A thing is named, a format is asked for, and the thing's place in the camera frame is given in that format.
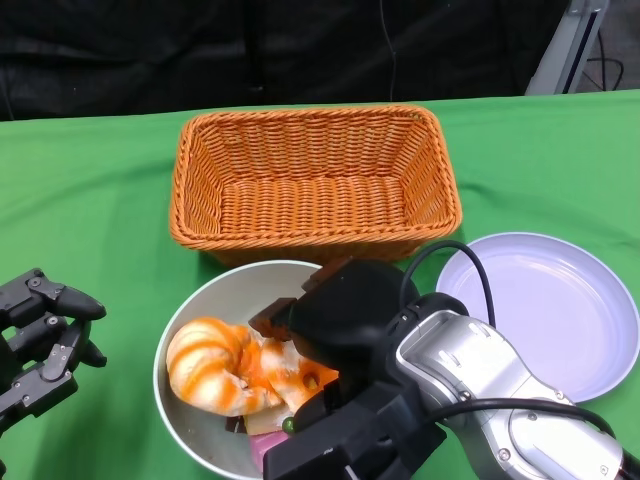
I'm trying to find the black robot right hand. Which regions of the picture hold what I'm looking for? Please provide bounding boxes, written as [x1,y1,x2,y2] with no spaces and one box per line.
[247,257,421,427]

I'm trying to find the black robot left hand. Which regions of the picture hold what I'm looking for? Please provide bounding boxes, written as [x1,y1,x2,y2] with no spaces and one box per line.
[0,268,108,454]

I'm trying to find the orange striped ring bread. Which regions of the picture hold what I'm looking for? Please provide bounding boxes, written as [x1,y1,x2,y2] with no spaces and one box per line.
[165,316,284,417]
[239,324,341,416]

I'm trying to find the grey round bowl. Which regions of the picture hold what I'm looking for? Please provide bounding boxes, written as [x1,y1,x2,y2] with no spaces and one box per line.
[152,258,351,479]

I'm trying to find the orange wicker basket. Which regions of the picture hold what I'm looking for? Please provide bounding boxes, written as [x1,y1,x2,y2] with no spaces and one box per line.
[168,104,464,266]

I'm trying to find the yellow cream cake slice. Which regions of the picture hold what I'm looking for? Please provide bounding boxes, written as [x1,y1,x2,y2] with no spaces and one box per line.
[247,407,296,435]

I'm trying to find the pink cake slice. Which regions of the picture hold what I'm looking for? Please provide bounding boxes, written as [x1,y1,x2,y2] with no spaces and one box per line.
[248,430,294,476]

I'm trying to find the lavender round plate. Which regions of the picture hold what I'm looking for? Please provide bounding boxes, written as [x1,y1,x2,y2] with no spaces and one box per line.
[435,231,629,405]

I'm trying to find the green tablecloth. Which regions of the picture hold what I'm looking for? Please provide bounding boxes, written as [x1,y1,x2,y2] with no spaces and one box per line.
[0,87,640,480]

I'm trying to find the black backdrop cloth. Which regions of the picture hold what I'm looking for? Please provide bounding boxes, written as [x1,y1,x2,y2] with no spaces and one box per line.
[0,0,576,123]

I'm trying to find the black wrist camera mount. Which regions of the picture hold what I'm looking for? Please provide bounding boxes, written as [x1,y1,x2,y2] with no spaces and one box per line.
[262,382,449,480]

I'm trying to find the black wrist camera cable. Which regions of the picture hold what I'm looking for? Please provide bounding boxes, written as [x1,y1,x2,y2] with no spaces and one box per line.
[399,240,619,441]

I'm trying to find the grey metal frame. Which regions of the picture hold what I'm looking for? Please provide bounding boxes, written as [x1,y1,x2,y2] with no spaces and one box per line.
[524,0,609,95]

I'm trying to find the black floor cables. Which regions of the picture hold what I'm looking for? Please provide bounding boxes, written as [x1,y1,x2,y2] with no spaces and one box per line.
[584,29,629,94]

